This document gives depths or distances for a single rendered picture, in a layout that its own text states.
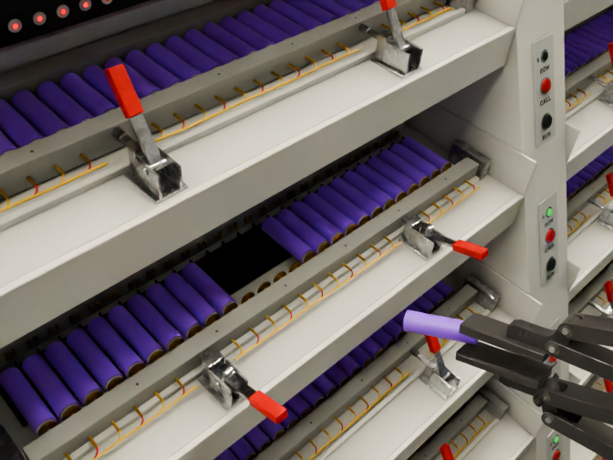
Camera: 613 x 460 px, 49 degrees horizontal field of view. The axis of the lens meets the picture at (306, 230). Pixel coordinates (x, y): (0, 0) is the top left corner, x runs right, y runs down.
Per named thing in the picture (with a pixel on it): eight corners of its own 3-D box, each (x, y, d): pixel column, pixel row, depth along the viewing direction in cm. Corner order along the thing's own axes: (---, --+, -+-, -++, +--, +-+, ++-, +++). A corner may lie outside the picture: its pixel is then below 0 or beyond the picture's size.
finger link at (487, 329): (542, 363, 51) (544, 355, 50) (457, 332, 55) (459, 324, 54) (555, 349, 53) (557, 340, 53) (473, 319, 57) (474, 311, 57)
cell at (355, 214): (327, 193, 77) (368, 224, 73) (316, 200, 76) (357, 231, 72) (328, 182, 75) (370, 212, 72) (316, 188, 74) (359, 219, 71)
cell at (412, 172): (386, 158, 82) (427, 185, 79) (376, 164, 81) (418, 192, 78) (389, 146, 81) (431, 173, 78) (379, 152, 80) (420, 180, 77)
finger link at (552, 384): (569, 385, 52) (564, 418, 53) (507, 363, 55) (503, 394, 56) (563, 392, 51) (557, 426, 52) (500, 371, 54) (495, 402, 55)
